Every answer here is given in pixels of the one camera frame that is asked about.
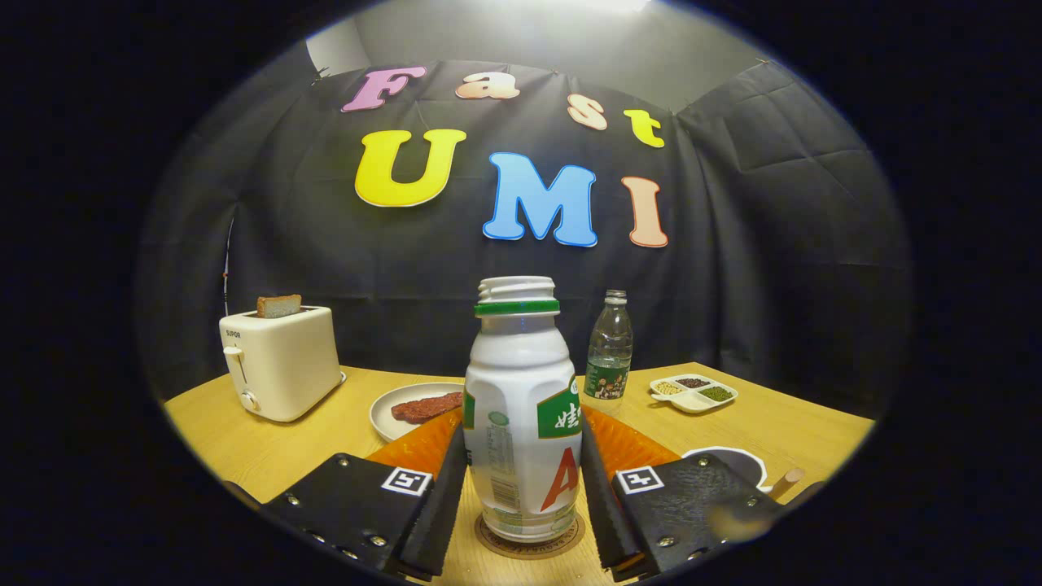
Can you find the round cork coaster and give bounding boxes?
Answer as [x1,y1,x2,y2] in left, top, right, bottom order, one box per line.
[475,513,587,561]

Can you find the round white plate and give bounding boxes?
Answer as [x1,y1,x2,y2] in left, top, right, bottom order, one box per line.
[370,382,466,443]

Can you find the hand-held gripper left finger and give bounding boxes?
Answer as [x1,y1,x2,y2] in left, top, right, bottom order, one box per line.
[260,407,469,580]

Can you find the white juice bottle green label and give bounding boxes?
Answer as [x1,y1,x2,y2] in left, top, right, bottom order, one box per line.
[462,276,584,544]

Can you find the white cup wooden handle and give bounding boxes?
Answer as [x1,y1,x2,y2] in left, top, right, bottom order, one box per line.
[682,445,807,499]

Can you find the clear plastic water bottle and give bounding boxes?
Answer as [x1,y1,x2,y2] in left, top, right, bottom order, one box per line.
[584,290,634,416]

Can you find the cream toaster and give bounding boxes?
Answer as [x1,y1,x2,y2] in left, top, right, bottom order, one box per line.
[218,305,347,423]

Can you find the thin hanging cable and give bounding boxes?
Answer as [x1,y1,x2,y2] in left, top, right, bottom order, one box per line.
[221,218,234,320]

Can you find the wooden table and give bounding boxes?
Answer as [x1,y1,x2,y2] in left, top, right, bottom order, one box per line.
[163,361,876,586]

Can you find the bread slice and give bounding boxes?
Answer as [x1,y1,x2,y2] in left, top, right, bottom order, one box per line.
[256,294,303,320]

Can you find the white divided bean tray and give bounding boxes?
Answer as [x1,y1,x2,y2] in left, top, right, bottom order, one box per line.
[649,373,739,415]

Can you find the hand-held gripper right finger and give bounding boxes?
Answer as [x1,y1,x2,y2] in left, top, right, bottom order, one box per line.
[580,405,786,580]

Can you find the red sausage pieces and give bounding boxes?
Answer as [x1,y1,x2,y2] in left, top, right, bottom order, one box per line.
[391,391,465,425]

